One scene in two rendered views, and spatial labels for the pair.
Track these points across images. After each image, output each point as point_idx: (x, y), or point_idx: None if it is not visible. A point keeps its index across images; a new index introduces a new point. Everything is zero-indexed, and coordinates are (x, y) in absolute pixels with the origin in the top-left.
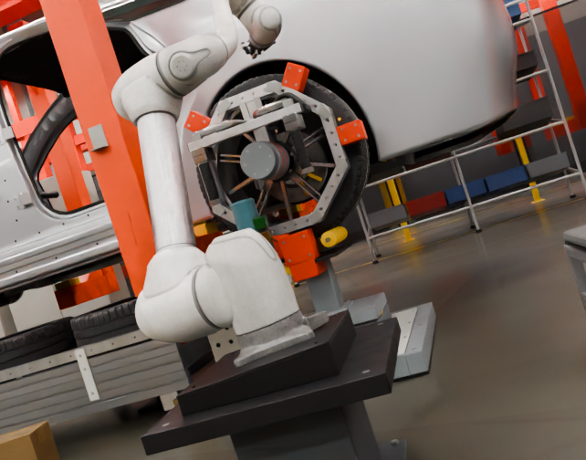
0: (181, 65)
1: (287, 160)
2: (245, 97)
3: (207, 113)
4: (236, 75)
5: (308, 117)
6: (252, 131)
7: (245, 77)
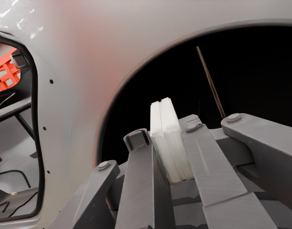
0: None
1: None
2: None
3: (101, 138)
4: (141, 69)
5: (282, 94)
6: (185, 115)
7: (161, 56)
